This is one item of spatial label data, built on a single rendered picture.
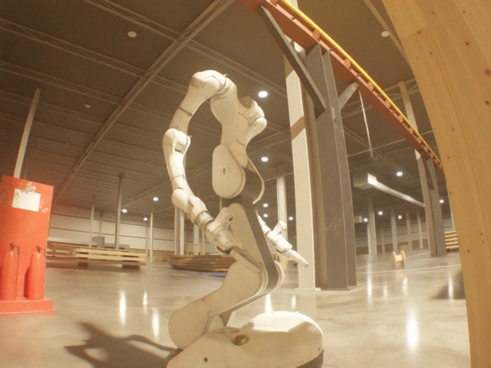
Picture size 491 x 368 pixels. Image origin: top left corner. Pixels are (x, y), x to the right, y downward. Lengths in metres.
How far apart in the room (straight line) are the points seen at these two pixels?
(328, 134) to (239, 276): 4.74
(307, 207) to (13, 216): 4.70
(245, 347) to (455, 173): 0.89
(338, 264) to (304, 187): 1.66
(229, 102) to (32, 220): 2.75
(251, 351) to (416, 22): 1.39
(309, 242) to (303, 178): 1.25
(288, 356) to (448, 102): 1.03
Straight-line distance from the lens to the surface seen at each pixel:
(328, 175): 5.42
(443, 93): 1.14
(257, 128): 1.61
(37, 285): 3.32
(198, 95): 1.28
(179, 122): 1.28
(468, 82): 1.14
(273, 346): 1.00
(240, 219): 1.19
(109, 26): 15.17
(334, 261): 5.22
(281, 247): 1.36
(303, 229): 5.57
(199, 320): 1.26
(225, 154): 1.25
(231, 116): 1.37
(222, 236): 0.97
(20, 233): 3.52
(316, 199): 5.98
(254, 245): 1.15
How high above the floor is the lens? 0.63
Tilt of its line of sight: 17 degrees up
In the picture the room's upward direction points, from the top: 2 degrees counter-clockwise
